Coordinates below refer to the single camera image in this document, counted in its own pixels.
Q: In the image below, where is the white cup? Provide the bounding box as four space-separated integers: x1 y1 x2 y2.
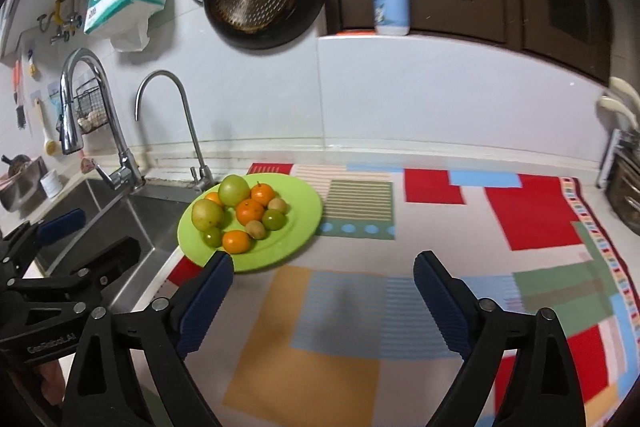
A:
40 170 63 198

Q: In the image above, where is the orange-handled black brush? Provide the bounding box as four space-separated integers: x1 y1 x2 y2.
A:
12 59 28 130

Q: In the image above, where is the colourful patchwork mat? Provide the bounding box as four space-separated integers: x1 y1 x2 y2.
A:
165 163 632 427

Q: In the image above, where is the wooden-handled dish brush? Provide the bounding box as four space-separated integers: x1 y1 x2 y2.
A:
32 97 61 158

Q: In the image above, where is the lime green plate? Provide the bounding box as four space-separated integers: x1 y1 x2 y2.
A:
178 174 323 274

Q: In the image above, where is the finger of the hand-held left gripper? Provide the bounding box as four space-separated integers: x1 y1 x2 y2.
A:
0 208 87 279
10 235 142 292

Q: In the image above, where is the dark cooking pot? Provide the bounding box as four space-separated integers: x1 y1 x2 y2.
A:
0 154 48 212

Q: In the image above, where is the large green apple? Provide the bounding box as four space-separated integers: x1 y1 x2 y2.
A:
218 174 251 208

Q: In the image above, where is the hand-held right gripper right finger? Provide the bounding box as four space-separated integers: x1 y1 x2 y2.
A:
413 250 587 427

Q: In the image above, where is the large green tomato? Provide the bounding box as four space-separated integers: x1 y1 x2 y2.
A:
262 209 287 232

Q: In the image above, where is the chrome pull-down faucet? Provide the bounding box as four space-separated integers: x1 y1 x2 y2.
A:
59 48 146 192

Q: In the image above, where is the chrome gooseneck faucet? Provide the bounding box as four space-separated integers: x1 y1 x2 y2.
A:
134 70 216 192

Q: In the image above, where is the cream knife handle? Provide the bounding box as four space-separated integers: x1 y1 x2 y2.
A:
597 96 640 128
607 77 640 102

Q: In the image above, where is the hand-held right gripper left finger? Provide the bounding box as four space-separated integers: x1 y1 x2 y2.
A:
60 251 236 427

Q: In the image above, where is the metal wall tap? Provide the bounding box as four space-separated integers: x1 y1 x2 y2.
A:
37 0 83 45

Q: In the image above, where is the black wire basket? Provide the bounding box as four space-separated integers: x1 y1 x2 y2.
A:
74 77 110 135

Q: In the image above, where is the metal knife rack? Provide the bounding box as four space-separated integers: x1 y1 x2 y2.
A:
595 129 640 233

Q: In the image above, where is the stainless steel sink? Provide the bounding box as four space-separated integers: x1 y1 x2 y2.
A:
30 177 201 315

